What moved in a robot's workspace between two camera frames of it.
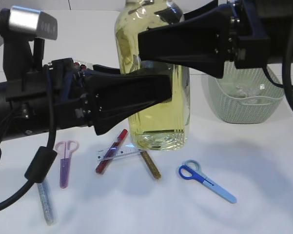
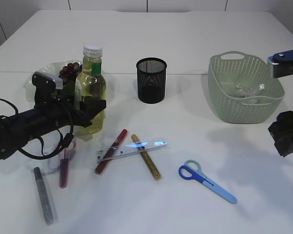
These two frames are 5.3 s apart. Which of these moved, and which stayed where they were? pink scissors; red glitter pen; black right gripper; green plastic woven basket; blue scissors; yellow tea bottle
Moved: yellow tea bottle; black right gripper
Stayed: red glitter pen; green plastic woven basket; blue scissors; pink scissors
